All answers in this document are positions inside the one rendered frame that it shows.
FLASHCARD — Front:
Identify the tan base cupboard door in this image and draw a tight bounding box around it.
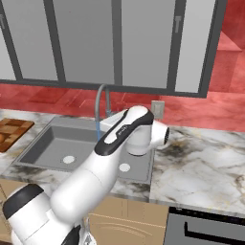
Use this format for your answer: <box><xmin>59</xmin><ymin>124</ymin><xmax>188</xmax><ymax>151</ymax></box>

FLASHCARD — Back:
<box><xmin>83</xmin><ymin>193</ymin><xmax>169</xmax><ymax>245</ymax></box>
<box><xmin>0</xmin><ymin>178</ymin><xmax>21</xmax><ymax>245</ymax></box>

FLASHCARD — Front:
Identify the blue water stream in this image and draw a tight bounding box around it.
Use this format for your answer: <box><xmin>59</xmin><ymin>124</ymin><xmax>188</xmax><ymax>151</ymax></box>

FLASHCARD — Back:
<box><xmin>95</xmin><ymin>120</ymin><xmax>101</xmax><ymax>142</ymax></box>

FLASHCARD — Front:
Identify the grey curved sink faucet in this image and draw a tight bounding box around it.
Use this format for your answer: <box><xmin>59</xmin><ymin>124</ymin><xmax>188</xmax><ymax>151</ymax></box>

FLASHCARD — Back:
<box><xmin>94</xmin><ymin>83</ymin><xmax>113</xmax><ymax>129</ymax></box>

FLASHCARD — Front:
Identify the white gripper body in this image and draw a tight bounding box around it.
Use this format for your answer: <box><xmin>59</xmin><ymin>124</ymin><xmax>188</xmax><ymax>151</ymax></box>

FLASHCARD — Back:
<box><xmin>99</xmin><ymin>110</ymin><xmax>129</xmax><ymax>142</ymax></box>

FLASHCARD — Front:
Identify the wooden checkered cutting board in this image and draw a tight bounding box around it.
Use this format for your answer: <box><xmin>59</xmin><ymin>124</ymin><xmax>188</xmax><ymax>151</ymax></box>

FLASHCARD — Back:
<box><xmin>0</xmin><ymin>118</ymin><xmax>35</xmax><ymax>153</ymax></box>

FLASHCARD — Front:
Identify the grey dishwasher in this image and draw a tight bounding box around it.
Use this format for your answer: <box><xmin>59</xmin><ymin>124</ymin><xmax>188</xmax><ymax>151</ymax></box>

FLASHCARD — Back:
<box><xmin>165</xmin><ymin>206</ymin><xmax>245</xmax><ymax>245</ymax></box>

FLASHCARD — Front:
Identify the black dishwasher handle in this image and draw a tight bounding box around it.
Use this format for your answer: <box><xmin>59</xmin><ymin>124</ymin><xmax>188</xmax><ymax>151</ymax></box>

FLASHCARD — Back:
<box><xmin>184</xmin><ymin>221</ymin><xmax>245</xmax><ymax>239</ymax></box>

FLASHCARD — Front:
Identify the grey dark-framed cupboard door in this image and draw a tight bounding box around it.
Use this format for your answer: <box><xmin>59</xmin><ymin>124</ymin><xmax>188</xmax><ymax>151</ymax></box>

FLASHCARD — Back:
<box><xmin>167</xmin><ymin>0</ymin><xmax>229</xmax><ymax>100</ymax></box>
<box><xmin>42</xmin><ymin>0</ymin><xmax>120</xmax><ymax>88</ymax></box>
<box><xmin>115</xmin><ymin>0</ymin><xmax>188</xmax><ymax>94</ymax></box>
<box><xmin>0</xmin><ymin>0</ymin><xmax>17</xmax><ymax>82</ymax></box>
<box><xmin>0</xmin><ymin>0</ymin><xmax>67</xmax><ymax>85</ymax></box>

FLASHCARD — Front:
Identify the beige wall outlet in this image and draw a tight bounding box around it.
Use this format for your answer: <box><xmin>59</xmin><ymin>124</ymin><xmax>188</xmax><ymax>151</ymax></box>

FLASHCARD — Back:
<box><xmin>150</xmin><ymin>100</ymin><xmax>166</xmax><ymax>120</ymax></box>

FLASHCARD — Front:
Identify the grey sink basin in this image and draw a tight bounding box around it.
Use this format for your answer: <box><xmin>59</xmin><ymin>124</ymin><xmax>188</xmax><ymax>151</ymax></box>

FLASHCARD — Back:
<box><xmin>11</xmin><ymin>115</ymin><xmax>156</xmax><ymax>186</ymax></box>

